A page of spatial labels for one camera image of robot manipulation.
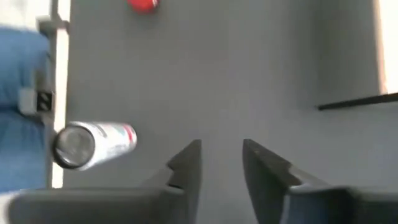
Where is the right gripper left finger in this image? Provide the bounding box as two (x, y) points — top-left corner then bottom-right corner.
(144, 139), (203, 224)

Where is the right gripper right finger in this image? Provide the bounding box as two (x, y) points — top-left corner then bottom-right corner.
(243, 139), (331, 224)

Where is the dark grey can, bottom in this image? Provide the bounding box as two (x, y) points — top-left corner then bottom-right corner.
(51, 121), (138, 171)

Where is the person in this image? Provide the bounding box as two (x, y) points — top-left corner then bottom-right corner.
(0, 26), (52, 192)

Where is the red Coca-Cola can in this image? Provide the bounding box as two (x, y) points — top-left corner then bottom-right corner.
(126, 0), (162, 14)

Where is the wooden shelf with black frame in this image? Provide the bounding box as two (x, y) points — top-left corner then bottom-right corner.
(317, 0), (398, 111)

